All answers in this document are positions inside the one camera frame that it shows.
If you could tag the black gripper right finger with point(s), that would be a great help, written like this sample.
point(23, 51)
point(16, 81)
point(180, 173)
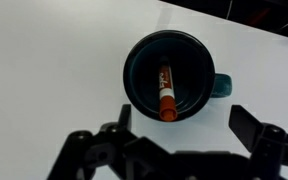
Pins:
point(270, 150)

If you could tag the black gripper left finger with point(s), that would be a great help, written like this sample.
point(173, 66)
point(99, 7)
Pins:
point(94, 153)

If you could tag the orange dry-erase marker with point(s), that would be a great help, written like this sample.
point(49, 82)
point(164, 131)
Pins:
point(166, 90)

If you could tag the dark blue ceramic mug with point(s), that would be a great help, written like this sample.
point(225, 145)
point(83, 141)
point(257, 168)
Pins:
point(190, 66)

